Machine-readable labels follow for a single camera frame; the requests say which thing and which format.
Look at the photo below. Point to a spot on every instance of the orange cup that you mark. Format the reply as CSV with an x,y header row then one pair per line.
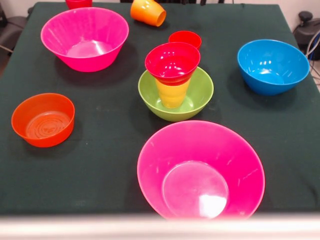
x,y
145,11

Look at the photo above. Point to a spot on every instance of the crimson cup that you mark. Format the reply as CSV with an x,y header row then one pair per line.
x,y
78,3

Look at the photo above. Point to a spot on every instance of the yellow cup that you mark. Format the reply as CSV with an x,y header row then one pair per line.
x,y
172,96

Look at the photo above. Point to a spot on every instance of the small crimson bowl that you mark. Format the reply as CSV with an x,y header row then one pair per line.
x,y
172,62

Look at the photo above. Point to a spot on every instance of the orange bowl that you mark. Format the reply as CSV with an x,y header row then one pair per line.
x,y
42,122

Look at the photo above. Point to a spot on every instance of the large pink bowl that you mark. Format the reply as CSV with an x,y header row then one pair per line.
x,y
195,150
85,27

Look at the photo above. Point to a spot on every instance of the dark green table cloth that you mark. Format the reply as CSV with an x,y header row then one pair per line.
x,y
75,170

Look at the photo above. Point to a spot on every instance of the blue bowl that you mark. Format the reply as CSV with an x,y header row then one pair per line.
x,y
272,62

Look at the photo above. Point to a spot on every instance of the red cup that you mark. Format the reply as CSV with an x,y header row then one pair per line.
x,y
185,37

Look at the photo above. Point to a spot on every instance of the green bowl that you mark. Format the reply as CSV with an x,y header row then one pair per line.
x,y
200,100

